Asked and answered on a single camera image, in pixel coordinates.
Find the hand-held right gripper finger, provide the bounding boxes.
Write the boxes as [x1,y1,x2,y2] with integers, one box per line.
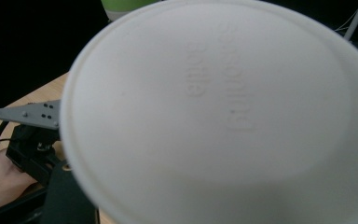
[39,160,101,224]

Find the beige can white lid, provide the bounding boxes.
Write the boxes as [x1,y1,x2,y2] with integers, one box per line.
[59,0,358,224]

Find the green orange can white lid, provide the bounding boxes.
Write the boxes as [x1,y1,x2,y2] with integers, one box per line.
[100,0,163,22]

